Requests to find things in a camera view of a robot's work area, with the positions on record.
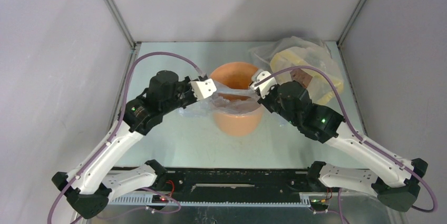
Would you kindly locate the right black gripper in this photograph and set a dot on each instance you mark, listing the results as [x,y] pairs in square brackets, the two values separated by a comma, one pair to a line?
[266,96]

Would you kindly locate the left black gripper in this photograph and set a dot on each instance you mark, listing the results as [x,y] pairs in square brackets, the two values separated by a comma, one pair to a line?
[185,83]

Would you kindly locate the blue plastic trash bag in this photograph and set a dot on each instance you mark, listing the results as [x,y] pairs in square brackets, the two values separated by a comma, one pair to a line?
[227,100]

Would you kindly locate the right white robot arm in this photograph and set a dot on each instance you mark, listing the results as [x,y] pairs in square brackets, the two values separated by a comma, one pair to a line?
[388,177]

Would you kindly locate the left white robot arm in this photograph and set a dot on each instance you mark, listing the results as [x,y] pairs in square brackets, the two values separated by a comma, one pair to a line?
[89,188]

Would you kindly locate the orange plastic trash bin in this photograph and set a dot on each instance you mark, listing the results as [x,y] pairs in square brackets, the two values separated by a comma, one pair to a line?
[236,74]

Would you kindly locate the clear white plastic bag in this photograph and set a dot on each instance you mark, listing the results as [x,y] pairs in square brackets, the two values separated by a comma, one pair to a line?
[265,53]

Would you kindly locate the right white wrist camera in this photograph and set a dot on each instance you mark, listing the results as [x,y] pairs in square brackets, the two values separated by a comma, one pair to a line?
[262,83]

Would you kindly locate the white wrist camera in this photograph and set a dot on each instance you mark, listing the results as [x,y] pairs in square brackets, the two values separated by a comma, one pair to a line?
[262,83]
[203,89]

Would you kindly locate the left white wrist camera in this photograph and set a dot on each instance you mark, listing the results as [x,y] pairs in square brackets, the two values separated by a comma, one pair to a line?
[203,89]

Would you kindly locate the aluminium frame front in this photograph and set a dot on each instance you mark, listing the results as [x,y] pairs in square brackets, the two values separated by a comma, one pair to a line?
[349,205]

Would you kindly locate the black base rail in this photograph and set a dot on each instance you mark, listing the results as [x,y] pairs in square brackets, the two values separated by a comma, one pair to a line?
[245,186]

